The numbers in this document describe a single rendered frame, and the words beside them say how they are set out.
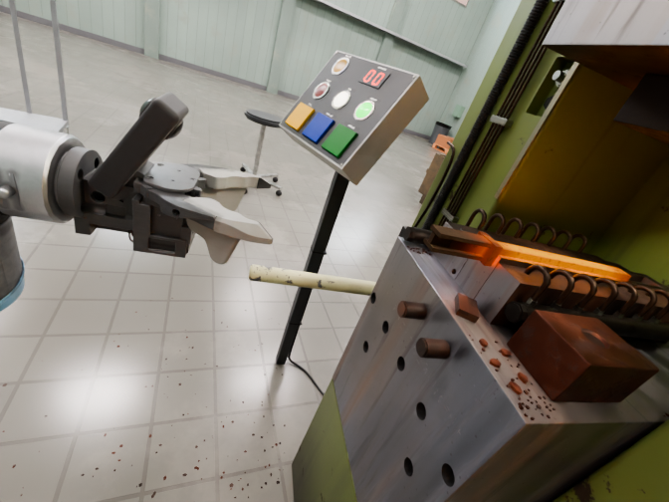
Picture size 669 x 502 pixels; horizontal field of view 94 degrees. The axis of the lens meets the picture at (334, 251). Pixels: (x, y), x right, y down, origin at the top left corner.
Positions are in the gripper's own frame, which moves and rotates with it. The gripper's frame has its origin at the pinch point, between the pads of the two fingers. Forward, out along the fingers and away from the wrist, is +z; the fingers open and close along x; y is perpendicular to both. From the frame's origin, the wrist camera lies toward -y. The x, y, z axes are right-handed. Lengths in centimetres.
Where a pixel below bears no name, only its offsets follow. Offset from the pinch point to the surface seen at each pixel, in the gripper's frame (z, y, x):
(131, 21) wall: -309, 38, -957
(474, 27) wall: 609, -256, -1090
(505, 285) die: 32.9, 2.4, 5.8
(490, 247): 31.4, -0.8, 1.3
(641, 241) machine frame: 81, -4, -11
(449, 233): 24.2, -1.3, 0.7
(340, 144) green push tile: 17.2, -0.5, -41.8
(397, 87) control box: 27, -16, -44
